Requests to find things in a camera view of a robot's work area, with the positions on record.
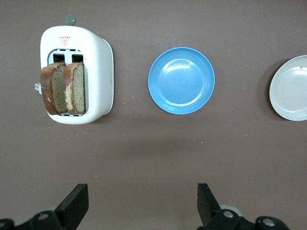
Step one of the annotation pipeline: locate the brown bread slice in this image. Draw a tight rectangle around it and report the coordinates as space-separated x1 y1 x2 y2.
40 62 68 115
62 61 86 115

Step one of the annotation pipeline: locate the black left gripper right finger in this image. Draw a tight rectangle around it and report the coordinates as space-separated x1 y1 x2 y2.
197 183 290 230

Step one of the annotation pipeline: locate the white two-slot toaster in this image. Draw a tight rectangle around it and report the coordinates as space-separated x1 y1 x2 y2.
33 14 114 125

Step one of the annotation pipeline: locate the beige plate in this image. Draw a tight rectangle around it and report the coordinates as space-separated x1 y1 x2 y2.
269 55 307 121

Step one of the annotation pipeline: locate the blue plate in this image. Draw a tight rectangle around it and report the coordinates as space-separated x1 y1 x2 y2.
147 46 216 115

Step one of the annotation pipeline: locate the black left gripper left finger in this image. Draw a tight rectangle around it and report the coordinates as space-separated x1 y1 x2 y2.
0 184 89 230

